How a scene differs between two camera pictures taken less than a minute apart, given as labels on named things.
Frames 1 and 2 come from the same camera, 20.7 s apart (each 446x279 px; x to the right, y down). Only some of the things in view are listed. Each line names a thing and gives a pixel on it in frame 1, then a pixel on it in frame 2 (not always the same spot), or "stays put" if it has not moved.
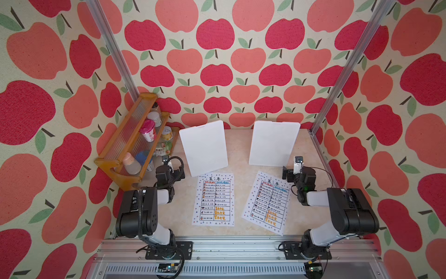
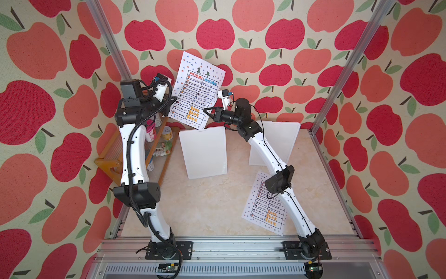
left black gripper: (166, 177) → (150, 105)
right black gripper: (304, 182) → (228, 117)
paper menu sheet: (213, 203) → (199, 88)
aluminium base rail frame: (237, 258) stays put
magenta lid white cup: (148, 130) stays put
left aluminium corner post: (99, 15) stays put
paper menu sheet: (266, 206) stays put
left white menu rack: (205, 147) stays put
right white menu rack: (272, 143) stays put
